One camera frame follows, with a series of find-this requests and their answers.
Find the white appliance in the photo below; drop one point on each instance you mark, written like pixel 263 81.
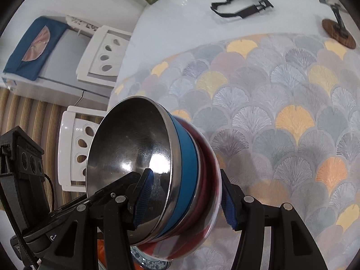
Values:
pixel 62 62

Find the blue cloth cover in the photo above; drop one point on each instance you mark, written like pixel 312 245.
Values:
pixel 17 62

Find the white patterned box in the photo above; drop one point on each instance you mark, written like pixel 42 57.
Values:
pixel 81 24

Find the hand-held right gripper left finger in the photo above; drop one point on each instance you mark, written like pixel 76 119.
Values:
pixel 143 197

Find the phone stand wooden base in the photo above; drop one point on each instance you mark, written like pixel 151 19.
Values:
pixel 337 33

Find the pink patterned bowl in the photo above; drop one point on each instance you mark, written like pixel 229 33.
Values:
pixel 180 247

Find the black plastic frame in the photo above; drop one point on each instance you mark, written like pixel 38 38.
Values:
pixel 247 12

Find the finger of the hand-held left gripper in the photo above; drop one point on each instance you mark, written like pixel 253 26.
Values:
pixel 98 195

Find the steel bowl blue outside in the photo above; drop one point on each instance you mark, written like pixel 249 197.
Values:
pixel 126 135

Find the white plastic chair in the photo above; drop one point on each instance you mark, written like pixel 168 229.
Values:
pixel 69 135
pixel 97 45

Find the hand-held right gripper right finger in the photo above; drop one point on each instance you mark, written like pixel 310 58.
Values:
pixel 229 202

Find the dark grey plate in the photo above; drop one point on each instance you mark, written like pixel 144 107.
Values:
pixel 152 263

